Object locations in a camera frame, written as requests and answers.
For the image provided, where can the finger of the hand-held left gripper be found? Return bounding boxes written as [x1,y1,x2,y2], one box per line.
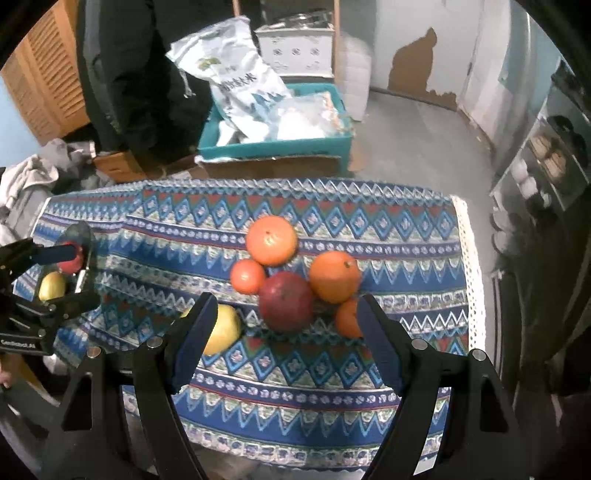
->
[0,239,81,278]
[14,270,100,328]

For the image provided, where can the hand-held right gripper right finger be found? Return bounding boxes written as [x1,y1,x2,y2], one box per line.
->
[357,294,532,480]

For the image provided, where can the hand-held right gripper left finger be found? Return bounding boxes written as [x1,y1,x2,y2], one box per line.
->
[39,293,219,480]

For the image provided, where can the small red apple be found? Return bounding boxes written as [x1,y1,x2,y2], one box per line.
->
[58,241,86,276]

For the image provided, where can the small yellow green apple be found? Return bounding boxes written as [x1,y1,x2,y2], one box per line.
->
[38,271,68,303]

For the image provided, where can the dark green bowl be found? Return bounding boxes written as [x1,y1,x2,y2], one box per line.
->
[34,222,100,305]

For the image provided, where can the small tangerine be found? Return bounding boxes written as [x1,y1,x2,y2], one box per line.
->
[230,259,267,295]
[335,298,365,339]

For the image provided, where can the large orange with stem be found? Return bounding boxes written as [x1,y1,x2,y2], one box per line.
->
[308,251,361,304]

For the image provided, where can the large red apple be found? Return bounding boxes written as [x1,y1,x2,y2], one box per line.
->
[259,271,315,334]

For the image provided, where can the large reddish orange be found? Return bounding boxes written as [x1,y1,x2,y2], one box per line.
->
[246,215,298,267]

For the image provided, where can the beige cloth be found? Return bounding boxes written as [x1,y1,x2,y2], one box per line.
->
[0,154,61,222]

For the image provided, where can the grey cloth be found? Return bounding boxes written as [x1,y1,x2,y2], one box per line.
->
[44,138,114,190]

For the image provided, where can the blue patterned tablecloth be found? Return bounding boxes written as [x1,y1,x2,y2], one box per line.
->
[14,176,485,464]

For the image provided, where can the wooden box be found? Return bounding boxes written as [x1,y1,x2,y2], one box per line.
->
[95,150,148,183]

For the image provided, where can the wooden louvred door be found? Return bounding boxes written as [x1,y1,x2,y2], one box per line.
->
[0,4,90,145]

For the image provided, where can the brown cardboard box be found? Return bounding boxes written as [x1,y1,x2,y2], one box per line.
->
[194,154,342,178]

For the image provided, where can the person in black clothes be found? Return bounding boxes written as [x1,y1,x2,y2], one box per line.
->
[75,0,214,163]

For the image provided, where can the teal plastic crate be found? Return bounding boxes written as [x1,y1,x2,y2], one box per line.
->
[198,83,355,160]

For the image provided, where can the clear plastic bag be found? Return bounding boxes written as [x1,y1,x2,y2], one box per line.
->
[272,91,354,139]

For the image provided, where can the white printed bag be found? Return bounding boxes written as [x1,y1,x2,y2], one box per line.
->
[166,16,293,134]

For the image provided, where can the white stacked containers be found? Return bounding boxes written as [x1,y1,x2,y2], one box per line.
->
[339,37,371,121]

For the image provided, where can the wooden rack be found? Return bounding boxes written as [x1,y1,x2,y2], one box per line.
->
[232,0,345,85]

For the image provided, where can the white patterned box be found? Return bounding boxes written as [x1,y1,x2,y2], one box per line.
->
[256,23,334,77]

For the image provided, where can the metal shelf unit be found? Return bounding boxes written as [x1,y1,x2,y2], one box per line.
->
[487,55,591,287]

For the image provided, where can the metal steamer tray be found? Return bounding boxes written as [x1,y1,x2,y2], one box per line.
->
[263,13,334,34]

